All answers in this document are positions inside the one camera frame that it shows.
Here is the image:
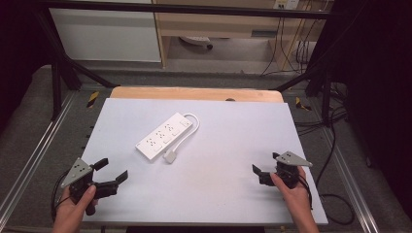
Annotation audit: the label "person's left hand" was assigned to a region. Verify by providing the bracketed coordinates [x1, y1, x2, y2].
[51, 184, 99, 229]

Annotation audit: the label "person's right hand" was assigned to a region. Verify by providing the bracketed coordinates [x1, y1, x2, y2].
[269, 166, 315, 216]

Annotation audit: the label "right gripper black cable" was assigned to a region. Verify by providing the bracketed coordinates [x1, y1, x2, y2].
[296, 175, 314, 211]

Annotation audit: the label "white power strip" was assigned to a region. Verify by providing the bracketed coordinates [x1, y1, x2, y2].
[134, 112, 194, 161]

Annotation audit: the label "yellow black tape strip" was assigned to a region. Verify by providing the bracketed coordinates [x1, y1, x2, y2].
[86, 90, 101, 110]
[294, 96, 313, 112]

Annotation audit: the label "black floor cables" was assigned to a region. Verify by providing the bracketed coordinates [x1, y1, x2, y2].
[293, 82, 357, 226]

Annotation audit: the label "grey power strip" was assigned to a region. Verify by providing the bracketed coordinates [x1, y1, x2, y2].
[179, 35, 215, 50]

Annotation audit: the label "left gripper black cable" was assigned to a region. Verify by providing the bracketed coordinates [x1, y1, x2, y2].
[50, 170, 72, 222]

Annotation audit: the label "white cabinet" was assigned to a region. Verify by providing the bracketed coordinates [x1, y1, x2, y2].
[49, 0, 162, 63]

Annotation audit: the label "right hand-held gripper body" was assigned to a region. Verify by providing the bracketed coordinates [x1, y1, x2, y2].
[259, 150, 314, 190]

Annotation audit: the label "black metal frame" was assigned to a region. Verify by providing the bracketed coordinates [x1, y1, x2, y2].
[33, 0, 334, 125]

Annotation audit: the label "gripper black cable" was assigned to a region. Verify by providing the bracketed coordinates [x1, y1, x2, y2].
[50, 170, 72, 222]
[296, 175, 314, 211]

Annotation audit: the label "white power strip cable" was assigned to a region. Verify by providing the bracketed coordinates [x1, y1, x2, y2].
[170, 113, 201, 155]

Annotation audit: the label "white power plug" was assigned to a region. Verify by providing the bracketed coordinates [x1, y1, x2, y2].
[162, 150, 178, 165]

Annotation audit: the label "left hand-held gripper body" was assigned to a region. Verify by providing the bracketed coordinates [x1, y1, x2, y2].
[60, 157, 120, 216]

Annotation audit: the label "white wall socket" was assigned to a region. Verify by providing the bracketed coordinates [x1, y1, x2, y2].
[272, 0, 301, 11]

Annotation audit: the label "hanging black and yellow cables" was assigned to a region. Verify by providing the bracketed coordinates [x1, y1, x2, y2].
[260, 17, 320, 78]

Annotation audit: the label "aluminium rail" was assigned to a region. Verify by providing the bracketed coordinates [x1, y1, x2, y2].
[319, 127, 381, 233]
[0, 91, 80, 221]

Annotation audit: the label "wooden table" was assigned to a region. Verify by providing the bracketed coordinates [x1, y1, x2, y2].
[109, 85, 286, 104]

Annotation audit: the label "black curtain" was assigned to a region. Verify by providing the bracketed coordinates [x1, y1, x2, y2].
[0, 0, 54, 134]
[328, 0, 412, 222]

